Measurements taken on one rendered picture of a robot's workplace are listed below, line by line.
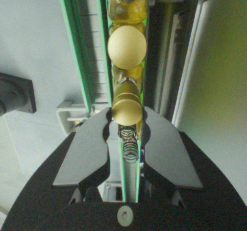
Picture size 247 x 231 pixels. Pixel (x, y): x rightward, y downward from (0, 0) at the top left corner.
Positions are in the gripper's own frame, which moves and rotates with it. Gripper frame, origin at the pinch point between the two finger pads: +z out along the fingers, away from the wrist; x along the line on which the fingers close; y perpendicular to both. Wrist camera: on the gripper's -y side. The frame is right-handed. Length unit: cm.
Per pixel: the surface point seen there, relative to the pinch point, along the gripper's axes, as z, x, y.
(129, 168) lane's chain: 28, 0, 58
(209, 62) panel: 8.7, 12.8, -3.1
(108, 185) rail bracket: 30, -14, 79
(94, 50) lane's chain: 28.4, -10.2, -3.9
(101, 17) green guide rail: 20.0, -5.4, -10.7
